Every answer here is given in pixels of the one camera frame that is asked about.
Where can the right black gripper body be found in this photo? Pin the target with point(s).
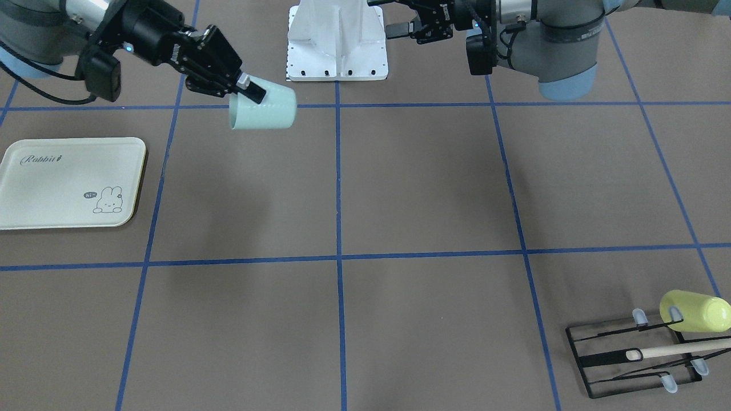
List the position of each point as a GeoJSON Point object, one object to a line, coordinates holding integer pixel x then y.
{"type": "Point", "coordinates": [149, 24]}

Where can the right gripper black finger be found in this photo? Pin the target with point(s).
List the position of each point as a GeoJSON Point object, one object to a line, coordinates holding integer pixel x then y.
{"type": "Point", "coordinates": [246, 87]}

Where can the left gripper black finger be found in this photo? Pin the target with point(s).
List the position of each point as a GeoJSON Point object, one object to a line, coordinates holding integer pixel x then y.
{"type": "Point", "coordinates": [399, 30]}

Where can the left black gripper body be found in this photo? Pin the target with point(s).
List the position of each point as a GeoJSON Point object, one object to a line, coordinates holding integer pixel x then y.
{"type": "Point", "coordinates": [454, 14]}

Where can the light green cup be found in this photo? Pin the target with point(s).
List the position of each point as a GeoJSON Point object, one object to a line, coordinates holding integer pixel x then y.
{"type": "Point", "coordinates": [277, 110]}

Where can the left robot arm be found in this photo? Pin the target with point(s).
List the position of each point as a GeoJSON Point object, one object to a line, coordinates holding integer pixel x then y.
{"type": "Point", "coordinates": [554, 41]}

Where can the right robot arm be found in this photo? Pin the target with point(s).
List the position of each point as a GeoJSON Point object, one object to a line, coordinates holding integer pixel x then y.
{"type": "Point", "coordinates": [64, 50]}

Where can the cream rabbit tray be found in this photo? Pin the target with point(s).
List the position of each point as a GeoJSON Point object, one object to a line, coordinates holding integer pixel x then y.
{"type": "Point", "coordinates": [71, 182]}

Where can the yellow cup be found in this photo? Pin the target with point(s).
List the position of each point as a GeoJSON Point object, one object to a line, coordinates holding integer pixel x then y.
{"type": "Point", "coordinates": [701, 313]}

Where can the white pedestal column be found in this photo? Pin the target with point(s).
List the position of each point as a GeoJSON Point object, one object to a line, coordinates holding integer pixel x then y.
{"type": "Point", "coordinates": [336, 41]}

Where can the black wire cup rack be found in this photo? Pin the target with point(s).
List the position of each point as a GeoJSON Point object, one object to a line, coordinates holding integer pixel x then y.
{"type": "Point", "coordinates": [641, 352]}

